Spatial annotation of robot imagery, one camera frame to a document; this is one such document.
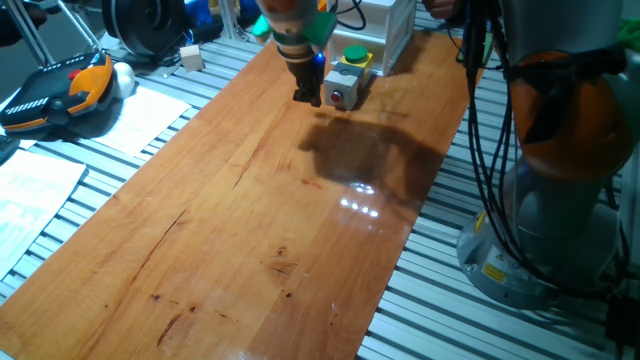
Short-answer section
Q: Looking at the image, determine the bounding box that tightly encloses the black filament spool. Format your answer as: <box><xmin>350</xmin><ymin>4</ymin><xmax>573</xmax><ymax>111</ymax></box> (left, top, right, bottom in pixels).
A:
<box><xmin>101</xmin><ymin>0</ymin><xmax>189</xmax><ymax>59</ymax></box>

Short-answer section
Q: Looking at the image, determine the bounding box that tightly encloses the aluminium frame strut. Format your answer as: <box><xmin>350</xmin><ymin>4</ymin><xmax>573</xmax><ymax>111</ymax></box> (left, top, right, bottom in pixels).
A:
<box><xmin>54</xmin><ymin>0</ymin><xmax>101</xmax><ymax>51</ymax></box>
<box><xmin>4</xmin><ymin>0</ymin><xmax>54</xmax><ymax>69</ymax></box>

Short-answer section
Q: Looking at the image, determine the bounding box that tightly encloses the yellow box with green button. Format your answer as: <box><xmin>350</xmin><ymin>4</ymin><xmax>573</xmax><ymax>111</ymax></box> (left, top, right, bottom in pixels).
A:
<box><xmin>339</xmin><ymin>43</ymin><xmax>375</xmax><ymax>89</ymax></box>

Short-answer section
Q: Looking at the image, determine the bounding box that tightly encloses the grey box with red button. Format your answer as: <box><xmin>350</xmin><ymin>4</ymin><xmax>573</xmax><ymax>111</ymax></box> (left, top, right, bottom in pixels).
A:
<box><xmin>323</xmin><ymin>63</ymin><xmax>369</xmax><ymax>111</ymax></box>

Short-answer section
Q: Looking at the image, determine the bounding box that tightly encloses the small wooden cube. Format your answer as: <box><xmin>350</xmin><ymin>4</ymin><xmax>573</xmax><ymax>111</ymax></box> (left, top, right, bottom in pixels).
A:
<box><xmin>179</xmin><ymin>43</ymin><xmax>206</xmax><ymax>73</ymax></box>

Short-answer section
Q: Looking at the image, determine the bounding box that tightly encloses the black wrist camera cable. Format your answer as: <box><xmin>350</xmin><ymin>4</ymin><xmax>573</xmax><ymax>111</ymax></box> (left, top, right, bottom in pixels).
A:
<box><xmin>335</xmin><ymin>0</ymin><xmax>367</xmax><ymax>31</ymax></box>

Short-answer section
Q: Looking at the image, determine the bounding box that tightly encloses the green cloth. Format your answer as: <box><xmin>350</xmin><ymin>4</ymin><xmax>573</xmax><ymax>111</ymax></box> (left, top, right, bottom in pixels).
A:
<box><xmin>617</xmin><ymin>17</ymin><xmax>640</xmax><ymax>51</ymax></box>

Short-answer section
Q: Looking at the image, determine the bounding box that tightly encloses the white paper sheet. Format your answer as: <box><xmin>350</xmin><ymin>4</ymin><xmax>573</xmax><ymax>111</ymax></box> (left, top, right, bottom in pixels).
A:
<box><xmin>92</xmin><ymin>85</ymin><xmax>192</xmax><ymax>159</ymax></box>
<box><xmin>0</xmin><ymin>149</ymin><xmax>87</xmax><ymax>281</ymax></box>

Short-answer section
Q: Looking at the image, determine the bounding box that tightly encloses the aluminium frame post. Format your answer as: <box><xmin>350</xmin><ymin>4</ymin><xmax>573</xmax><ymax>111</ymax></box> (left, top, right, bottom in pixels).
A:
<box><xmin>217</xmin><ymin>0</ymin><xmax>251</xmax><ymax>42</ymax></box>

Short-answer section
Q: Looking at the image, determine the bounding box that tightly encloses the bare human hand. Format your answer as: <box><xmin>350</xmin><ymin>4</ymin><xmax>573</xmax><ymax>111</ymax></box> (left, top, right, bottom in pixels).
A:
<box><xmin>422</xmin><ymin>0</ymin><xmax>459</xmax><ymax>21</ymax></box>

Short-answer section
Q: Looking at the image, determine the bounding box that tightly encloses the glossy wooden board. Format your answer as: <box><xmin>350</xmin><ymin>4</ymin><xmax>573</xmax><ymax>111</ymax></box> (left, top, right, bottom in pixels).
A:
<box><xmin>0</xmin><ymin>29</ymin><xmax>484</xmax><ymax>360</ymax></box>

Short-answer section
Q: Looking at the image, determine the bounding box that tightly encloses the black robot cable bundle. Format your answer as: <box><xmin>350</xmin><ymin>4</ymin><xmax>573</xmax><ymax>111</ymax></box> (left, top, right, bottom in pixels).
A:
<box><xmin>462</xmin><ymin>0</ymin><xmax>640</xmax><ymax>301</ymax></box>

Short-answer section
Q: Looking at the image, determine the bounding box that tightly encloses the black orange teach pendant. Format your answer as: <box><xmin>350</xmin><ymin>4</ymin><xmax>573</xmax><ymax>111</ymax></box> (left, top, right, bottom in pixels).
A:
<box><xmin>0</xmin><ymin>51</ymin><xmax>117</xmax><ymax>134</ymax></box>

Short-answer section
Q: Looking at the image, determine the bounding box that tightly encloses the white plastic drawer unit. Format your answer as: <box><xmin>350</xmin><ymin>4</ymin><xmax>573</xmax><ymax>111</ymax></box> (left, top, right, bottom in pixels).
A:
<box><xmin>327</xmin><ymin>0</ymin><xmax>418</xmax><ymax>78</ymax></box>

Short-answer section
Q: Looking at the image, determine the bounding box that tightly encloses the green printed camera mount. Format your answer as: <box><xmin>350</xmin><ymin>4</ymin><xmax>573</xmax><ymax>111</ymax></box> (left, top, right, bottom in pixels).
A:
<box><xmin>251</xmin><ymin>9</ymin><xmax>339</xmax><ymax>49</ymax></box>

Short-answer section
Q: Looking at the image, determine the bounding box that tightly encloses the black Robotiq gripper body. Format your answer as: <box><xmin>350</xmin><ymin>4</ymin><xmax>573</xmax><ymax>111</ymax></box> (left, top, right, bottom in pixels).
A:
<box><xmin>287</xmin><ymin>53</ymin><xmax>326</xmax><ymax>94</ymax></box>

